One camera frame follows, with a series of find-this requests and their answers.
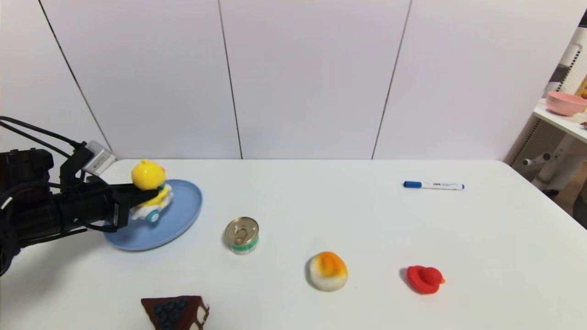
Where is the white pegboard panel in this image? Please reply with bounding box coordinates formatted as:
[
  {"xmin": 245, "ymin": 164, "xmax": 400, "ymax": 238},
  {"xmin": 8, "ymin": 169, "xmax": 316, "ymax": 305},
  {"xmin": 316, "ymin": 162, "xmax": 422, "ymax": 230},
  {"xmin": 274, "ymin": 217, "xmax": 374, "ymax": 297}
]
[{"xmin": 541, "ymin": 28, "xmax": 587, "ymax": 98}]

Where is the blue plastic plate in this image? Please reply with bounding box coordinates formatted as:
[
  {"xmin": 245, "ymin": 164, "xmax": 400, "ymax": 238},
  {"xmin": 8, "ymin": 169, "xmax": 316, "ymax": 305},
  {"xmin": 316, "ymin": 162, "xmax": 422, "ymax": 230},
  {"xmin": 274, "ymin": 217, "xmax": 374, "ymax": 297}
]
[{"xmin": 105, "ymin": 179, "xmax": 203, "ymax": 252}]

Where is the pink bowl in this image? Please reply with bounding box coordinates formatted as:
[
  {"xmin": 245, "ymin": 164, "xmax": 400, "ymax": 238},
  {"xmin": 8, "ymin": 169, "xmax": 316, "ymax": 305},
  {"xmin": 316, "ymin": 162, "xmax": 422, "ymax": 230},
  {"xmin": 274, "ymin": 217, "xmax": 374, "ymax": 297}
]
[{"xmin": 545, "ymin": 91, "xmax": 587, "ymax": 117}]

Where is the white orange bun toy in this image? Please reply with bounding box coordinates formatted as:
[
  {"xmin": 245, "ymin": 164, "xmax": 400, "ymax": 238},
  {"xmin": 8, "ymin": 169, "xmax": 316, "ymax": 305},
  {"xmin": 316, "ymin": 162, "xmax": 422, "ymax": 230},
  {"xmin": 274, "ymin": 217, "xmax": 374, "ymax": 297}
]
[{"xmin": 306, "ymin": 251, "xmax": 349, "ymax": 292}]

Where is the blue whiteboard marker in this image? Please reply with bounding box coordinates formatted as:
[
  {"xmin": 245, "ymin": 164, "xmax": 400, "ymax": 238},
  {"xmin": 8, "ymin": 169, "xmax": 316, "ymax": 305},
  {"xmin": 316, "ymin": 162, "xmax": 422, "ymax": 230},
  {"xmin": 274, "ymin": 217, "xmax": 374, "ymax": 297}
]
[{"xmin": 403, "ymin": 181, "xmax": 465, "ymax": 191}]

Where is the yellow duck toy car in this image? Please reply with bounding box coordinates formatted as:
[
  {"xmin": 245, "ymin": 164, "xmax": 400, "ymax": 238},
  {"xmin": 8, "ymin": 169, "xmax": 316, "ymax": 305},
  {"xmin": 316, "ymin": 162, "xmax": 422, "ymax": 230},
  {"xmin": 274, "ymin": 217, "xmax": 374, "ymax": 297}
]
[{"xmin": 130, "ymin": 159, "xmax": 175, "ymax": 224}]

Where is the small tin can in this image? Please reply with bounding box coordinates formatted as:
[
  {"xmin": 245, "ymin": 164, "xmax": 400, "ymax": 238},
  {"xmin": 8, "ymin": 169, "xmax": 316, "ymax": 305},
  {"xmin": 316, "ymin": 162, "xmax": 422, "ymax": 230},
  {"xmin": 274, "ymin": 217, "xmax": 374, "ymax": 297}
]
[{"xmin": 224, "ymin": 217, "xmax": 260, "ymax": 255}]

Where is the black cable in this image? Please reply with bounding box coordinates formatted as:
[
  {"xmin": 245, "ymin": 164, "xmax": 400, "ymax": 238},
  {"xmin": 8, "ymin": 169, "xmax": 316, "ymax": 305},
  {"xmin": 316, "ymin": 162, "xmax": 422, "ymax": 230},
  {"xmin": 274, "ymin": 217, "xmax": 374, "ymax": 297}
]
[{"xmin": 0, "ymin": 116, "xmax": 85, "ymax": 156}]

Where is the red rubber duck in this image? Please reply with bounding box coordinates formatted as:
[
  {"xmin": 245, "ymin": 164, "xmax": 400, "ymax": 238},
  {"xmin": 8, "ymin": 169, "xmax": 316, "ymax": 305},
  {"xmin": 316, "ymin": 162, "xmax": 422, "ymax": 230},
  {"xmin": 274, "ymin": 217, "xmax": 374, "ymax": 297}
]
[{"xmin": 406, "ymin": 265, "xmax": 445, "ymax": 295}]

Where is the white side table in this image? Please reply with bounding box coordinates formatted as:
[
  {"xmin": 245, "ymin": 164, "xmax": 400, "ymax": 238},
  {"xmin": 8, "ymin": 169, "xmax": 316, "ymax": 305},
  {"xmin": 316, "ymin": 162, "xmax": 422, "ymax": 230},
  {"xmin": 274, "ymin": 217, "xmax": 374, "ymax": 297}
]
[{"xmin": 532, "ymin": 99, "xmax": 587, "ymax": 145}]

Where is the chocolate blueberry cake slice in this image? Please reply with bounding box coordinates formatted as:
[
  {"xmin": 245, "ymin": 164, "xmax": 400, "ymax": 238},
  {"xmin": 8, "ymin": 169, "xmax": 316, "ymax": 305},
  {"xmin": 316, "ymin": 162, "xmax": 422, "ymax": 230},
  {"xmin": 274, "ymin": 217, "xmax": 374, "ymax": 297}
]
[{"xmin": 141, "ymin": 296, "xmax": 210, "ymax": 330}]

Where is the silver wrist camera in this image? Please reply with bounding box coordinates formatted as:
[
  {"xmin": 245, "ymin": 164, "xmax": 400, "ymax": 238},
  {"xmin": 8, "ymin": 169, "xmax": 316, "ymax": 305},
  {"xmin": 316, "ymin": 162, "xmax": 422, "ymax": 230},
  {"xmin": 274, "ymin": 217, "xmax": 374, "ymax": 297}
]
[{"xmin": 83, "ymin": 141, "xmax": 117, "ymax": 176}]

